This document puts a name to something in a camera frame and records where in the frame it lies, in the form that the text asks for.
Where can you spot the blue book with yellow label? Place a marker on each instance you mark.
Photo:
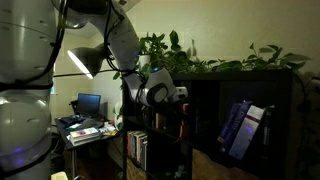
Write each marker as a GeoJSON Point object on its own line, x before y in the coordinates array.
{"type": "Point", "coordinates": [230, 121]}

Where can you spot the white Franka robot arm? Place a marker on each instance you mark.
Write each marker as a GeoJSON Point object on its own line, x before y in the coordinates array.
{"type": "Point", "coordinates": [23, 50]}

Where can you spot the orange book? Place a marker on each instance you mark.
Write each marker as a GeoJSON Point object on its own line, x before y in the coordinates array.
{"type": "Point", "coordinates": [182, 130]}

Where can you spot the window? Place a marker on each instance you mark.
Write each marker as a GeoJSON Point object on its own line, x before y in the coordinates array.
{"type": "Point", "coordinates": [52, 83]}

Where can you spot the black desk object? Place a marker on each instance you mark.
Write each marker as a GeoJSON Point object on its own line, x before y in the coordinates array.
{"type": "Point", "coordinates": [91, 123]}

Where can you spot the green pothos plant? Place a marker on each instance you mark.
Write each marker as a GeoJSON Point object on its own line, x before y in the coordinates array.
{"type": "Point", "coordinates": [233, 65]}

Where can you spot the blue cloth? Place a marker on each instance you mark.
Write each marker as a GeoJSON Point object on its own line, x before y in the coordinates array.
{"type": "Point", "coordinates": [71, 120]}

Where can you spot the cream box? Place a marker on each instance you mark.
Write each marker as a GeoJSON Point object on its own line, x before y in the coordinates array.
{"type": "Point", "coordinates": [59, 176]}

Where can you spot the dark desk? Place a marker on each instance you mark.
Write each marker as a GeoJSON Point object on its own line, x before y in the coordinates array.
{"type": "Point", "coordinates": [65, 135]}

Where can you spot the tan upright book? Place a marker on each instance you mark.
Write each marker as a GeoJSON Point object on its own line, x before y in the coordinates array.
{"type": "Point", "coordinates": [160, 120]}

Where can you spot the white spine book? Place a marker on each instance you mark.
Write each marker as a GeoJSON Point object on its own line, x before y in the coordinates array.
{"type": "Point", "coordinates": [135, 146]}

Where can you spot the grey round stone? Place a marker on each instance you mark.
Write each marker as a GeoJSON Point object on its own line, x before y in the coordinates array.
{"type": "Point", "coordinates": [177, 174]}
{"type": "Point", "coordinates": [181, 167]}

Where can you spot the dark blue thick book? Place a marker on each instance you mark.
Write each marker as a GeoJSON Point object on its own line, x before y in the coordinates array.
{"type": "Point", "coordinates": [238, 125]}

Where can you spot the white thick book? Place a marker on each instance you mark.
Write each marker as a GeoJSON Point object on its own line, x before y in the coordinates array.
{"type": "Point", "coordinates": [85, 140]}

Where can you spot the white and purple book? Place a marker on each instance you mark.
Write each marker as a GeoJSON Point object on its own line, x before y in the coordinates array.
{"type": "Point", "coordinates": [248, 133]}

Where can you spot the black cube bookshelf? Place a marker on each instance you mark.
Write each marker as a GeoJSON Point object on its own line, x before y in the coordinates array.
{"type": "Point", "coordinates": [216, 77]}

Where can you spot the black thin book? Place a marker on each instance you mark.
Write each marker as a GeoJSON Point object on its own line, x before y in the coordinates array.
{"type": "Point", "coordinates": [267, 130]}

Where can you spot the red spine book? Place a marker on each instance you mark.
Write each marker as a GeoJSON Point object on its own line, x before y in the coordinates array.
{"type": "Point", "coordinates": [128, 143]}

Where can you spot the colourful cover book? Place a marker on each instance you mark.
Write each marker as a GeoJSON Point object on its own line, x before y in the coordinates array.
{"type": "Point", "coordinates": [85, 132]}

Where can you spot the open black laptop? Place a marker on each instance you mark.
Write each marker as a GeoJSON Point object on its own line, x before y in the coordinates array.
{"type": "Point", "coordinates": [89, 104]}

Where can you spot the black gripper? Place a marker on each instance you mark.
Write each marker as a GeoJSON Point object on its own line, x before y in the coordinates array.
{"type": "Point", "coordinates": [180, 109]}

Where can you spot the woven storage basket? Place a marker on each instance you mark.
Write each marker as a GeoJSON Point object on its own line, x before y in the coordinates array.
{"type": "Point", "coordinates": [133, 173]}
{"type": "Point", "coordinates": [206, 166]}

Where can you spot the colourful packets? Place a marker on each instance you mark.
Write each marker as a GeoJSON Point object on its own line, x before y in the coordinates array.
{"type": "Point", "coordinates": [108, 129]}

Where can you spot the grey desk lamp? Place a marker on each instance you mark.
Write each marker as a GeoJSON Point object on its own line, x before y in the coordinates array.
{"type": "Point", "coordinates": [86, 60]}

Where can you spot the white plant pot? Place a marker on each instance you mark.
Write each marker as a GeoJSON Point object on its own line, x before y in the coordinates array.
{"type": "Point", "coordinates": [144, 60]}

